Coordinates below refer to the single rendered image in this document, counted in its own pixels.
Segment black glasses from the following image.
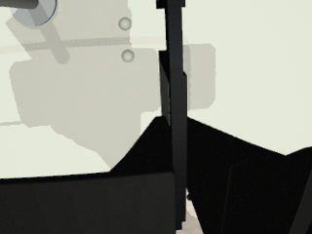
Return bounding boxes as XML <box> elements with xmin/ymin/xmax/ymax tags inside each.
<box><xmin>156</xmin><ymin>0</ymin><xmax>187</xmax><ymax>230</ymax></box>

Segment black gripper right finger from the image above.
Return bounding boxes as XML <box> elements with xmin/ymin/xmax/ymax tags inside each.
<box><xmin>186</xmin><ymin>116</ymin><xmax>312</xmax><ymax>234</ymax></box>

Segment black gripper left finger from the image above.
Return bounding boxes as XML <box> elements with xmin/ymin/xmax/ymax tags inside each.
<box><xmin>0</xmin><ymin>116</ymin><xmax>176</xmax><ymax>234</ymax></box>

